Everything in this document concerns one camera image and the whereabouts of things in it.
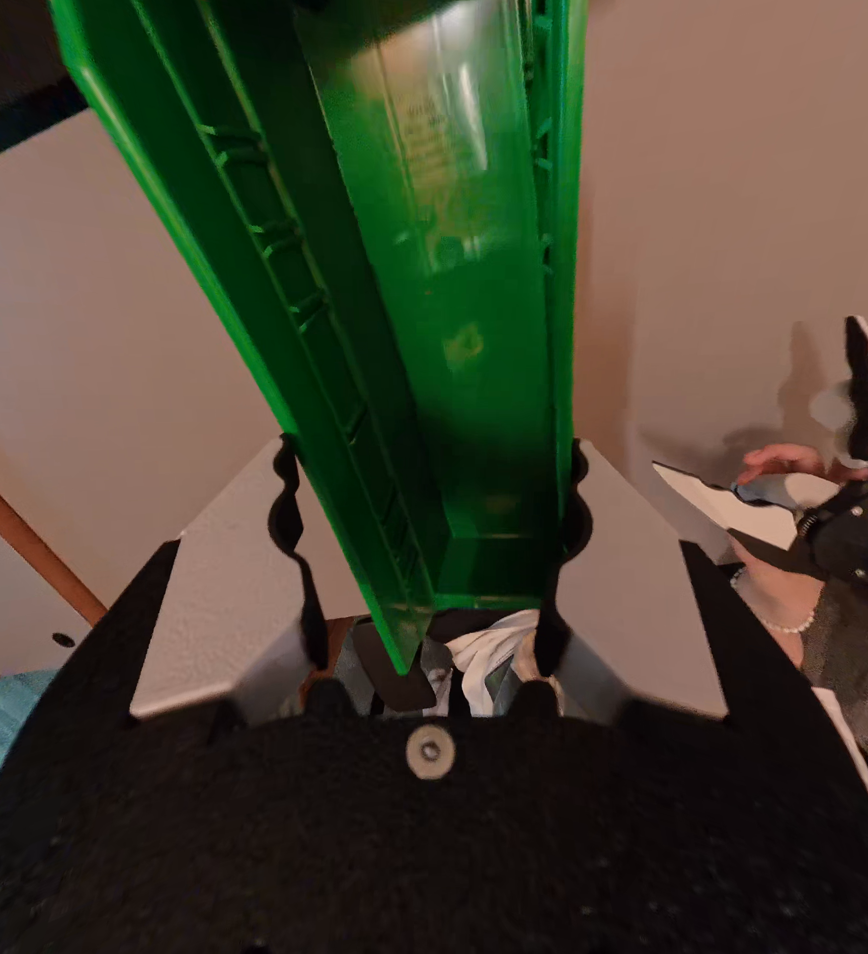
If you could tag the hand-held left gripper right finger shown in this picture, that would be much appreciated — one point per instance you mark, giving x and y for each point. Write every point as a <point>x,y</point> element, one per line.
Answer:
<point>635,611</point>

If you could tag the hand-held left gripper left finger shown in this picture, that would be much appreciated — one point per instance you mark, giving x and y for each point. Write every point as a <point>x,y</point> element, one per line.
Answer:
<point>210,611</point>

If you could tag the green plastic bin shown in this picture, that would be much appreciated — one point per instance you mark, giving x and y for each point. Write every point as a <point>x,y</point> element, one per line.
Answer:
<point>478,373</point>

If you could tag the person's right forearm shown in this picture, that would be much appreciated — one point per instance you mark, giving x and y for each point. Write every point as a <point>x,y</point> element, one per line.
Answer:
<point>791,647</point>

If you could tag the person's right hand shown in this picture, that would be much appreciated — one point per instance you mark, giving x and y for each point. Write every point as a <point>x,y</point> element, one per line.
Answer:
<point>776,456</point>

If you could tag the black box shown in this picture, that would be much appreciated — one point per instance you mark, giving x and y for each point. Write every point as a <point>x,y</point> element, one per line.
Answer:
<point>1,59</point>

